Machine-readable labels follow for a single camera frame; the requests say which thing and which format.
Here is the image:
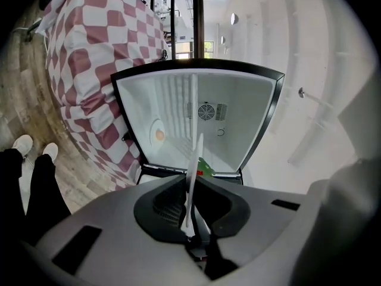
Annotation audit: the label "small white plate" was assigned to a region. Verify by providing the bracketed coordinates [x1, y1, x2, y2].
[149, 118, 167, 147]

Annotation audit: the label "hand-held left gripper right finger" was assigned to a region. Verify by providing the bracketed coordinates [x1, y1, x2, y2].
[192, 176, 251, 239]

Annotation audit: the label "white cable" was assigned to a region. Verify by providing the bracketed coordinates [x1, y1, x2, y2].
[11, 17, 50, 54]

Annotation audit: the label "dark door frame post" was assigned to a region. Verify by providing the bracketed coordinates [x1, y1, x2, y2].
[192, 0, 205, 60]

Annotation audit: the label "person's white shoe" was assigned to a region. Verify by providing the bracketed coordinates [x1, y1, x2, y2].
[42, 142, 59, 162]
[13, 134, 35, 161]

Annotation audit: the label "white wire fridge shelf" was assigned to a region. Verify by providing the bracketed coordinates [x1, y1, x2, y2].
[160, 72, 199, 160]

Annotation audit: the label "white plate of strawberries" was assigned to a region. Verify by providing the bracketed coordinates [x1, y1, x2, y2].
[181, 132, 216, 238]

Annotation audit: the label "red white checkered tablecloth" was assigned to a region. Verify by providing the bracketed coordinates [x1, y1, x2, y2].
[35, 0, 174, 192]

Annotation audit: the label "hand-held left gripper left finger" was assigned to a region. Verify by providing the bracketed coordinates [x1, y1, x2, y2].
[133, 173, 189, 244]

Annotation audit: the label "black mini fridge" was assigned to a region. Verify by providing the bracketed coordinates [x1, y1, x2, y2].
[110, 58, 286, 188]

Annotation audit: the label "person's black trouser legs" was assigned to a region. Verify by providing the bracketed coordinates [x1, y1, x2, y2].
[0, 147, 73, 245]

